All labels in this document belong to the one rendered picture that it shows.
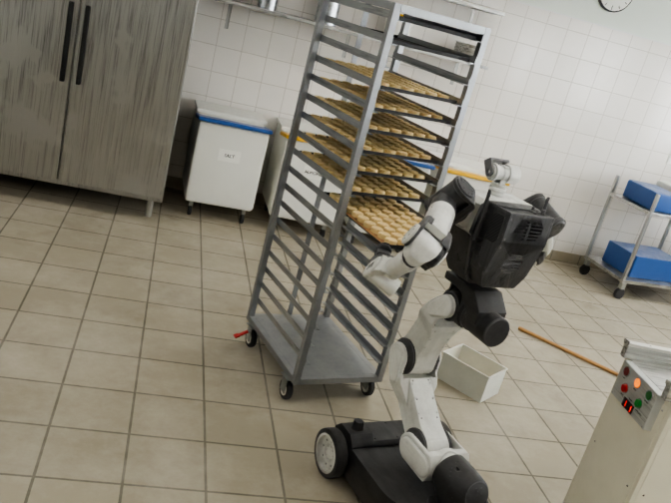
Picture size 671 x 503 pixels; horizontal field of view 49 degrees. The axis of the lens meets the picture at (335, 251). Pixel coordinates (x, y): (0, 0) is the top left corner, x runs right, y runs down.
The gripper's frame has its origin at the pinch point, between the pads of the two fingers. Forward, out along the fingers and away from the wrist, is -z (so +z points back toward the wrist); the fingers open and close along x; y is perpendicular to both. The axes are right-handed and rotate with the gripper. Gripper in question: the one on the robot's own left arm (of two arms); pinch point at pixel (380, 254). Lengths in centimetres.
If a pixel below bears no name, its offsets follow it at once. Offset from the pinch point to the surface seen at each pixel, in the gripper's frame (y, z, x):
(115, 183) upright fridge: 168, -225, -73
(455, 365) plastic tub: -65, -103, -84
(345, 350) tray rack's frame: -4, -82, -81
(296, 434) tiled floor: 12, -20, -96
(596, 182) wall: -208, -413, -16
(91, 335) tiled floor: 118, -59, -96
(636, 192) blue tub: -227, -366, -8
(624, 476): -101, 30, -46
